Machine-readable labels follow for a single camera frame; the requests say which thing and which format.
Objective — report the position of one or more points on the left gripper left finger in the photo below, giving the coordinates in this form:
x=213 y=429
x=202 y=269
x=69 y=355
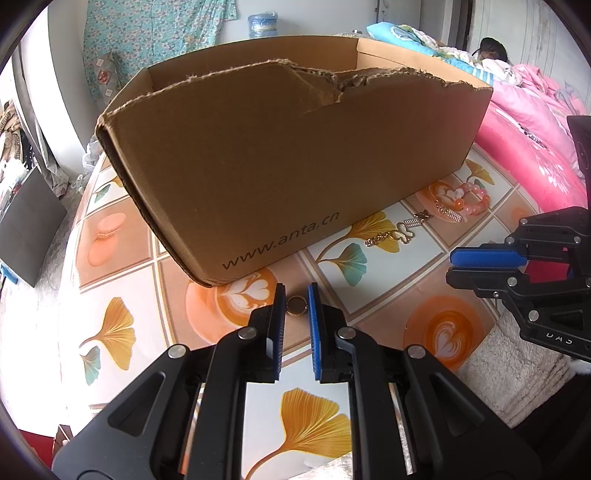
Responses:
x=182 y=417

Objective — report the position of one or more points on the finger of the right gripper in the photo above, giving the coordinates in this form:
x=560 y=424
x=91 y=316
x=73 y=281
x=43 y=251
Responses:
x=487 y=256
x=486 y=283

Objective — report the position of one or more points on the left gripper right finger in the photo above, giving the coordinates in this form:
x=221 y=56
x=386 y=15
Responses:
x=412 y=418

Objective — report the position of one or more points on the white fluffy towel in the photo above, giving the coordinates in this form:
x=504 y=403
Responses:
x=512 y=376

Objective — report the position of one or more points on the pink floral blanket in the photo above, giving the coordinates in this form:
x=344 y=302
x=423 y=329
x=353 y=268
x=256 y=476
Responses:
x=525 y=130

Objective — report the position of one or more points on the brown paper bag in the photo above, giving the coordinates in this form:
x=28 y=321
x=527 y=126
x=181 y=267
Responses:
x=62 y=437

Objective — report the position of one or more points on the patterned tablecloth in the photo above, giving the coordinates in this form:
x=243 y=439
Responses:
x=386 y=273

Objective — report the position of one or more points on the red paper bag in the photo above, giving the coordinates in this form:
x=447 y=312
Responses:
x=42 y=445

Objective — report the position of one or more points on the person sitting in background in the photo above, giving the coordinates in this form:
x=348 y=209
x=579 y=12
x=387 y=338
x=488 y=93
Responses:
x=490 y=48

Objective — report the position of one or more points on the light blue quilt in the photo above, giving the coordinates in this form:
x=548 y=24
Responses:
x=408 y=37

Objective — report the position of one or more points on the dark grey cabinet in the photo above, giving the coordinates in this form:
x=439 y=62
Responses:
x=28 y=226

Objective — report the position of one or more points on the brown cardboard box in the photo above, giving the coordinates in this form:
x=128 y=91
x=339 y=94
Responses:
x=241 y=154

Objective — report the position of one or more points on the white plastic bag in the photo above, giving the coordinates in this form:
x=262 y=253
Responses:
x=92 y=154

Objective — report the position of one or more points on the blue water jug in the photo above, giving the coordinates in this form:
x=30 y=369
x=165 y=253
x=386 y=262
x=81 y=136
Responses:
x=263 y=25

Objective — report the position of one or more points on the patterned cushion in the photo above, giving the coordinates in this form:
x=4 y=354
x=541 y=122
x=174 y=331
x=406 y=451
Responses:
x=106 y=78

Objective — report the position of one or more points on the teal floral curtain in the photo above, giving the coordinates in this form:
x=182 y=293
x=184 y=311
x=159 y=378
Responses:
x=136 y=34

